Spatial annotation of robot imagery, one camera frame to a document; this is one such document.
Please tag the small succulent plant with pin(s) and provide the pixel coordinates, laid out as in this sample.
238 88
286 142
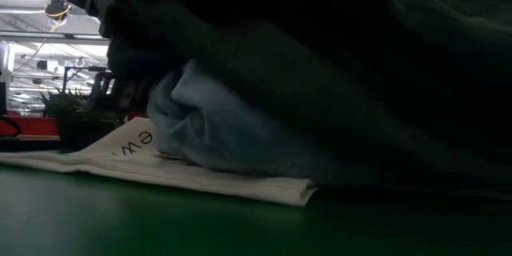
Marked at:
76 120

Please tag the red low bench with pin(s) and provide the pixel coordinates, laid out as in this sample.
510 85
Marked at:
36 126

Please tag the white printed tote bag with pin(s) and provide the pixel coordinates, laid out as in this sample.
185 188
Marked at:
160 168

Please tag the dark green garment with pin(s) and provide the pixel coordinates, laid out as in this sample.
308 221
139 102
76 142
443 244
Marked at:
360 68

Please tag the white column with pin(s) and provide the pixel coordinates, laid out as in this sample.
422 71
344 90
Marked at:
5 76

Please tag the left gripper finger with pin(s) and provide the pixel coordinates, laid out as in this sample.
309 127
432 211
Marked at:
116 92

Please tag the long linear light bar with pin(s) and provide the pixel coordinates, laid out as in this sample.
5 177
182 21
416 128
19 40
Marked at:
60 36

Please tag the light blue denim jeans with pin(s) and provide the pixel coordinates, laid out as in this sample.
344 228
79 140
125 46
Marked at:
224 136

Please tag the green table mat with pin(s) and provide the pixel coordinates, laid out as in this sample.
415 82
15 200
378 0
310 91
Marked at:
160 228

